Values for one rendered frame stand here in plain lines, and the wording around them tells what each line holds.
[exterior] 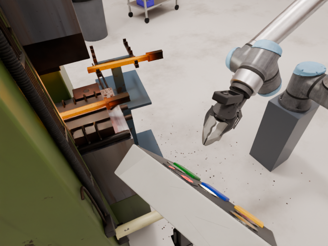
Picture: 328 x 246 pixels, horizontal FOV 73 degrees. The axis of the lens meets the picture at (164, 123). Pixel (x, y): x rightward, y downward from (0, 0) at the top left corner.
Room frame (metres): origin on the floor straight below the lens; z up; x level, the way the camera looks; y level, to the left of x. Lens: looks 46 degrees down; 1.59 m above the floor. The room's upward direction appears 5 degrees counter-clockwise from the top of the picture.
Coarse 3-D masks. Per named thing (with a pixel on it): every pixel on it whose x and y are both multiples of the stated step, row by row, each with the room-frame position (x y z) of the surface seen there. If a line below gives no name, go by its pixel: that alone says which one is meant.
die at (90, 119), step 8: (72, 104) 0.73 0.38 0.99; (80, 104) 0.73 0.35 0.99; (88, 112) 0.67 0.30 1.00; (96, 112) 0.67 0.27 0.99; (104, 112) 0.67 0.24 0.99; (64, 120) 0.63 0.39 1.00; (72, 120) 0.64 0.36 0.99; (80, 120) 0.64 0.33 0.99; (88, 120) 0.63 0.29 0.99; (96, 120) 0.63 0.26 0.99; (104, 120) 0.63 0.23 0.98; (72, 128) 0.59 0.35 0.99; (80, 128) 0.60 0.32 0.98; (88, 128) 0.60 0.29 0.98; (104, 128) 0.59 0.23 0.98; (112, 128) 0.60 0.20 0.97; (80, 136) 0.56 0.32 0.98; (88, 136) 0.57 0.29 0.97; (96, 136) 0.57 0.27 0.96; (104, 136) 0.58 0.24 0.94; (80, 144) 0.55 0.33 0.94
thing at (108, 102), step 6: (114, 96) 0.74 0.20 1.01; (120, 96) 0.74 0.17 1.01; (126, 96) 0.73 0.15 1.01; (96, 102) 0.71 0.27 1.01; (102, 102) 0.71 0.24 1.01; (108, 102) 0.70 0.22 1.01; (114, 102) 0.72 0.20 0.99; (120, 102) 0.72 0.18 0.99; (78, 108) 0.69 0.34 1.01; (84, 108) 0.68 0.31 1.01; (90, 108) 0.68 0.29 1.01; (96, 108) 0.69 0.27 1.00; (108, 108) 0.70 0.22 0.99; (60, 114) 0.66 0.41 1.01; (66, 114) 0.66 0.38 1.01; (72, 114) 0.66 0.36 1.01
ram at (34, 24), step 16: (0, 0) 0.51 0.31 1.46; (16, 0) 0.52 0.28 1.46; (32, 0) 0.53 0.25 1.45; (48, 0) 0.54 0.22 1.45; (64, 0) 0.55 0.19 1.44; (16, 16) 0.51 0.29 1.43; (32, 16) 0.52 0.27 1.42; (48, 16) 0.53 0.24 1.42; (64, 16) 0.54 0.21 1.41; (16, 32) 0.51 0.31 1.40; (32, 32) 0.52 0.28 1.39; (48, 32) 0.53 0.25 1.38; (64, 32) 0.54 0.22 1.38; (80, 32) 0.55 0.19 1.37
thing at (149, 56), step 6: (150, 54) 1.12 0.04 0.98; (156, 54) 1.14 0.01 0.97; (162, 54) 1.15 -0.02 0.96; (120, 60) 1.11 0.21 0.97; (126, 60) 1.10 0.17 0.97; (132, 60) 1.10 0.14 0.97; (138, 60) 1.11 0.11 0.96; (144, 60) 1.11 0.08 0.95; (150, 60) 1.13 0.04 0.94; (90, 66) 1.07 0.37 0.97; (96, 66) 1.06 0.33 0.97; (102, 66) 1.06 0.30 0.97; (108, 66) 1.06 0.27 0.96; (114, 66) 1.07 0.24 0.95; (90, 72) 1.04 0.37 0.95
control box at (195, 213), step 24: (120, 168) 0.28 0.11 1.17; (144, 168) 0.26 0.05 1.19; (168, 168) 0.25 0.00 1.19; (144, 192) 0.22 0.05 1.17; (168, 192) 0.20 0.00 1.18; (192, 192) 0.19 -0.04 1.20; (168, 216) 0.16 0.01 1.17; (192, 216) 0.16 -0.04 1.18; (216, 216) 0.15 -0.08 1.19; (192, 240) 0.12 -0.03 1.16; (216, 240) 0.11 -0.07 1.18; (240, 240) 0.11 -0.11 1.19; (264, 240) 0.10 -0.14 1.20
